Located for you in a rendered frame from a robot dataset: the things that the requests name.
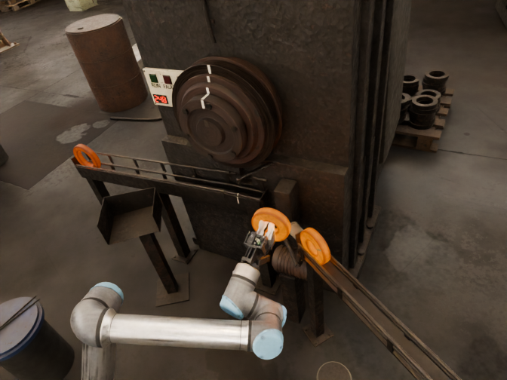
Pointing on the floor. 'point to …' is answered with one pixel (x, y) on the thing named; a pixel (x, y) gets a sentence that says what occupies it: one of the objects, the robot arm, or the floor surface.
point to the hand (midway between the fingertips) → (270, 221)
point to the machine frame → (231, 237)
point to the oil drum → (108, 62)
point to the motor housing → (291, 282)
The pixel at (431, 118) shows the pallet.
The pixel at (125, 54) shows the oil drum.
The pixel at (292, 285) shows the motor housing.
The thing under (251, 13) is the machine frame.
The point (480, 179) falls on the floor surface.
